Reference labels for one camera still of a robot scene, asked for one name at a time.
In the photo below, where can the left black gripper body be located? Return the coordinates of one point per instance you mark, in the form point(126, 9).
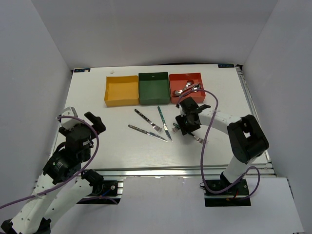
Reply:
point(87, 154)

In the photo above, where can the left blue corner label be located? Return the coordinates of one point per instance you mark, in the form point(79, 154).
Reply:
point(81, 70)

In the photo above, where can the teal handled knife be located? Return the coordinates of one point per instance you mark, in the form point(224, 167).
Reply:
point(164, 124)

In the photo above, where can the pink handled spoon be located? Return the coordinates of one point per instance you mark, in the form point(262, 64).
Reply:
point(177, 93)

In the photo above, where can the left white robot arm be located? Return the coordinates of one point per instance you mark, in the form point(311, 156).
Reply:
point(49, 202)

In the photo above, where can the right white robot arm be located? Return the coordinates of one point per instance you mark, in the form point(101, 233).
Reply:
point(246, 137)

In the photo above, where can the black patterned handle knife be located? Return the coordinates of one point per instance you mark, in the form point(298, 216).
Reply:
point(146, 132)

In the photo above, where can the teal handled spoon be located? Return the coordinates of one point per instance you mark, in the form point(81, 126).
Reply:
point(194, 87)

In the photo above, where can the teal handled fork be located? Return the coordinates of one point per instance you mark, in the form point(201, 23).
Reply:
point(198, 139)

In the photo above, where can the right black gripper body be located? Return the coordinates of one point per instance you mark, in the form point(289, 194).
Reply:
point(185, 124)

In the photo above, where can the black patterned handle fork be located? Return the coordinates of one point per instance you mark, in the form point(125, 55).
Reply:
point(156, 127)

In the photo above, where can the blue corner label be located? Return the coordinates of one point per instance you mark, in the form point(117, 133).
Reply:
point(226, 66)
point(81, 70)

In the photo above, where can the pink handled fork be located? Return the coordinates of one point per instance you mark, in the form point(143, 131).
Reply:
point(175, 129)

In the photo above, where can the green paper box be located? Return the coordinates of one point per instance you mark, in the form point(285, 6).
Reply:
point(154, 88)

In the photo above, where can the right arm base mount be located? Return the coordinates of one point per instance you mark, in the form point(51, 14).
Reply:
point(234, 197)

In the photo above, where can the red paper box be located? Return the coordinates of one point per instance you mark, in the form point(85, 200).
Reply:
point(178, 82)

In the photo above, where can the yellow paper box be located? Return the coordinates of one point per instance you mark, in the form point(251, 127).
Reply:
point(121, 91)

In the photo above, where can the right blue corner label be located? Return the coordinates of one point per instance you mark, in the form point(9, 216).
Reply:
point(226, 66)

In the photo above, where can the black handled spoon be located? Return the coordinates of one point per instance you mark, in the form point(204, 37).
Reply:
point(188, 83)

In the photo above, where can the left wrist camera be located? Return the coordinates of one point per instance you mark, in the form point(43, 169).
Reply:
point(68, 118)

